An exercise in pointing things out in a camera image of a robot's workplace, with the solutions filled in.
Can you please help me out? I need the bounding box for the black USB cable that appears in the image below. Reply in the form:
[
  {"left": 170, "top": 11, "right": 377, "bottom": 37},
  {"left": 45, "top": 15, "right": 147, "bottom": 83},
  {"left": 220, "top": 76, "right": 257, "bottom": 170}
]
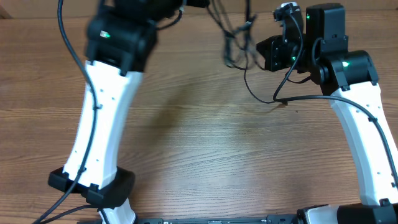
[{"left": 206, "top": 0, "right": 277, "bottom": 105}]

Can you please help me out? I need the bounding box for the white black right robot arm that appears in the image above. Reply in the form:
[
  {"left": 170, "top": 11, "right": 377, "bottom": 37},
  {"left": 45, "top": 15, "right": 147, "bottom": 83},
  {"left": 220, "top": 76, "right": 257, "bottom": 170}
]
[{"left": 256, "top": 2, "right": 397, "bottom": 223}]

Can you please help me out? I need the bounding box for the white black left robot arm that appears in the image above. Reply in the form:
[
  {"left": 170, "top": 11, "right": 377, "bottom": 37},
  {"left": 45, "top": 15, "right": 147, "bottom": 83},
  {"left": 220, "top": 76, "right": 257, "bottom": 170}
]
[{"left": 48, "top": 0, "right": 209, "bottom": 223}]

